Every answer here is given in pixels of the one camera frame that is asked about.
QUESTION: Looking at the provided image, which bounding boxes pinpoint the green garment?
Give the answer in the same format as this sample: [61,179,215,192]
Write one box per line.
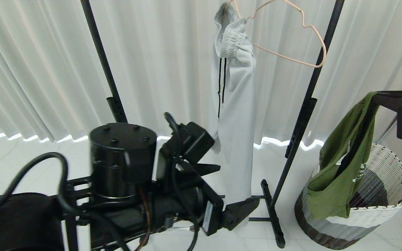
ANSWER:
[307,91,380,220]

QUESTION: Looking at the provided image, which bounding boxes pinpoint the pale grey shorts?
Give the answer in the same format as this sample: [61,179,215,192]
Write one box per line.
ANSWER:
[210,2,257,227]

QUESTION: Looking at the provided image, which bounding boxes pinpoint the black clothes rack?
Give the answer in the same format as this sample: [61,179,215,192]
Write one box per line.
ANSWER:
[80,0,345,249]

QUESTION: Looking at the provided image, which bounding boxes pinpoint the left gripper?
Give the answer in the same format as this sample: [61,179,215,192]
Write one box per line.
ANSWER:
[151,163,260,237]

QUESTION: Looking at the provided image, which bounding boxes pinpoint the white curtain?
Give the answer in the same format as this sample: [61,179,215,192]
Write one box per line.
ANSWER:
[0,0,402,151]

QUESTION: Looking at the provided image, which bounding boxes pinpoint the white laundry basket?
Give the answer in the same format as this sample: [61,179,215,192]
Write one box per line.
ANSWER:
[295,143,402,250]

